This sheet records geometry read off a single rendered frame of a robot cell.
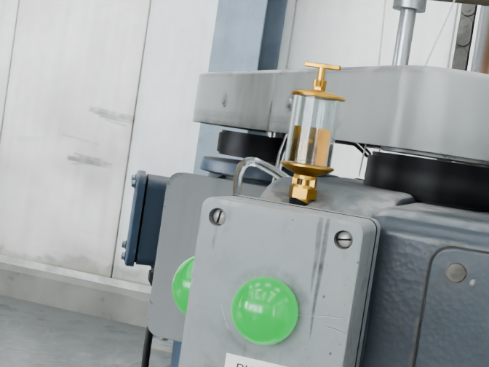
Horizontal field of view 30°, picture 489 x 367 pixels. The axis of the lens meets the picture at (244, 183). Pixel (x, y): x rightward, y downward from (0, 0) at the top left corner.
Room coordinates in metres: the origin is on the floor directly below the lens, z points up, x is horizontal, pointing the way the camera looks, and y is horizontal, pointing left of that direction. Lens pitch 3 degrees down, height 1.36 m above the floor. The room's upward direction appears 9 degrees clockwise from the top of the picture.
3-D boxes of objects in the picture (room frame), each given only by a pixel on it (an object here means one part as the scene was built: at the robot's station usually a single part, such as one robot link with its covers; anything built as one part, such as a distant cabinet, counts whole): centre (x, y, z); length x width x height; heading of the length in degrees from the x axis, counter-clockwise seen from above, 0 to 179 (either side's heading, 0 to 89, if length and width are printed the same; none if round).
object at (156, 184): (0.95, 0.08, 1.25); 0.10 x 0.08 x 0.12; 7
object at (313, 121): (0.48, -0.03, 1.37); 0.03 x 0.02 x 0.03; 72
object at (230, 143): (0.96, -0.03, 1.35); 0.12 x 0.12 x 0.04
